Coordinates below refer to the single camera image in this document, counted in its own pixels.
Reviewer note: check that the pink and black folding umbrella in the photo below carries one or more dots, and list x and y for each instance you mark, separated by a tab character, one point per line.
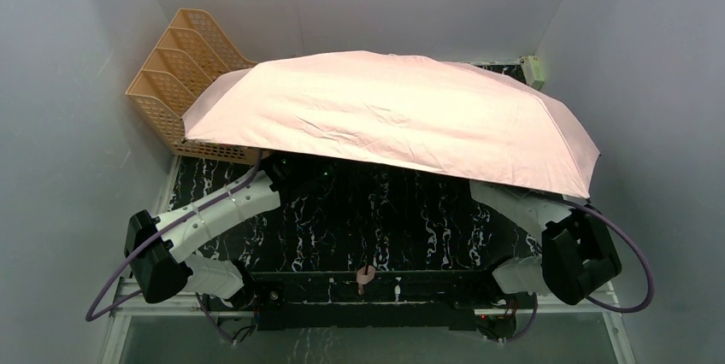
450	118

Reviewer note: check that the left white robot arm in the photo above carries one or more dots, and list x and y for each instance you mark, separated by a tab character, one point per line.
162	249

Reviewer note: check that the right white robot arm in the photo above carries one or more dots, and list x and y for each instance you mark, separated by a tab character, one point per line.
577	255

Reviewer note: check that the orange plastic file organizer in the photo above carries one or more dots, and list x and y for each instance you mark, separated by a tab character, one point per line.
189	56

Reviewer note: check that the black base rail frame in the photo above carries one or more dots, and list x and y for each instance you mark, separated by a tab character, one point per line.
457	300

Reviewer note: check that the white green wall socket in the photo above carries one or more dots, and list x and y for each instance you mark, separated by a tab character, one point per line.
533	72

